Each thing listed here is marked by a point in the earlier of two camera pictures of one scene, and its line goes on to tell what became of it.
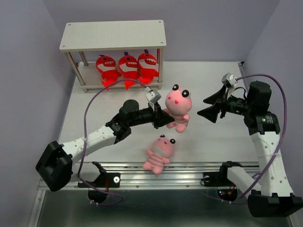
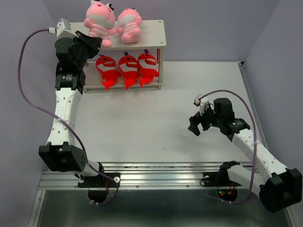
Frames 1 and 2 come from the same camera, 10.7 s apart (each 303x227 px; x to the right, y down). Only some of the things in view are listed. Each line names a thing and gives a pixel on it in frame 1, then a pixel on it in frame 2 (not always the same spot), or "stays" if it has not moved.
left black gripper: (166, 117) to (93, 43)
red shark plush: (147, 68) stays
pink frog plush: (178, 103) to (129, 21)
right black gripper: (211, 113) to (194, 121)
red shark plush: (106, 65) stays
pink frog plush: (162, 149) to (101, 20)
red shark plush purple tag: (128, 67) stays
